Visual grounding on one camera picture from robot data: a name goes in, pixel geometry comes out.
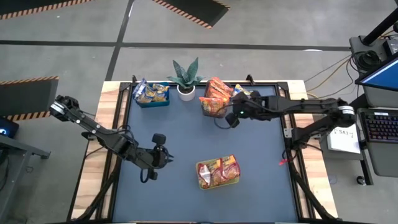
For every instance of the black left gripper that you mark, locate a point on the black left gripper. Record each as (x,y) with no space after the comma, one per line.
(149,158)

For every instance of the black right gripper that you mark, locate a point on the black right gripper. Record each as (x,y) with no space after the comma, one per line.
(255,107)

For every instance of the yellow translucent plastic bin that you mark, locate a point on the yellow translucent plastic bin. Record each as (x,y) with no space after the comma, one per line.
(219,184)

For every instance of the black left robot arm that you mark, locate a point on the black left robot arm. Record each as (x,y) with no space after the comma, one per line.
(93,129)

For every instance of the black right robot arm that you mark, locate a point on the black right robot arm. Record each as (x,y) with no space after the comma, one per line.
(311,105)

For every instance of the dark grey plastic bin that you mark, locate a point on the dark grey plastic bin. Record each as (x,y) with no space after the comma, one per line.
(214,116)

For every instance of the blue-grey table mat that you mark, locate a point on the blue-grey table mat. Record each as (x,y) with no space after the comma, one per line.
(186,205)

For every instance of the white plant pot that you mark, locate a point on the white plant pot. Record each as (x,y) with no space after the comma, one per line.
(186,96)

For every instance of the teal blue plastic bin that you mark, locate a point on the teal blue plastic bin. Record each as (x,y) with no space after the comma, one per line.
(155,104)

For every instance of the green snake plant leaves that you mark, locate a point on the green snake plant leaves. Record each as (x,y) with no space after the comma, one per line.
(186,77)

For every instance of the red tag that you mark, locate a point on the red tag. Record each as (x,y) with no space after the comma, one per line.
(283,162)

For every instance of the black hazard-striped floor mat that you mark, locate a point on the black hazard-striped floor mat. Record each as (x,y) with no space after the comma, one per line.
(28,96)
(31,4)
(192,11)

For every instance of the white paper label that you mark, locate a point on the white paper label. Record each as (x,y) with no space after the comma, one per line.
(345,143)

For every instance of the black diagonal bar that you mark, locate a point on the black diagonal bar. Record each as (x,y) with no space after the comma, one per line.
(362,100)

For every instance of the black backlit keyboard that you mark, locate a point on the black backlit keyboard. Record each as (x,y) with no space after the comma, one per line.
(381,127)

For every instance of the blue-screen monitor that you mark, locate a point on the blue-screen monitor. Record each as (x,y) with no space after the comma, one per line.
(384,76)

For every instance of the black caster wheel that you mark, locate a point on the black caster wheel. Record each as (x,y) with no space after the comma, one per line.
(361,180)

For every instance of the grey desk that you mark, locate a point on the grey desk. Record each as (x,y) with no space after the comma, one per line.
(18,146)

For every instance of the black pole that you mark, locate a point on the black pole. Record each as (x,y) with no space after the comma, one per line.
(381,27)

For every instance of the grey equipment cart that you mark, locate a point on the grey equipment cart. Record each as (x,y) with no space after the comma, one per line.
(385,161)

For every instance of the black device with blue light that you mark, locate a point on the black device with blue light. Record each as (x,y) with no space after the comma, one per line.
(9,128)

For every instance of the black aluminium table frame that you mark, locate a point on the black aluminium table frame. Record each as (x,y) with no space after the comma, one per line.
(267,84)

